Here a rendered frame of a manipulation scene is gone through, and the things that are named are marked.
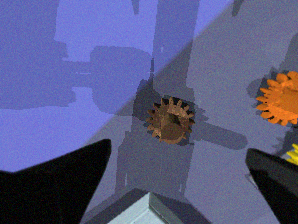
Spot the yellow gear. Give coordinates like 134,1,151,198
286,144,298,165

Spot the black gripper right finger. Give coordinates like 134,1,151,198
245,148,298,224

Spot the orange gear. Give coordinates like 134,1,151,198
256,71,298,125

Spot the brown gear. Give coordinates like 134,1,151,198
146,96,195,144

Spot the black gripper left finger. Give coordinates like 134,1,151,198
0,139,112,224

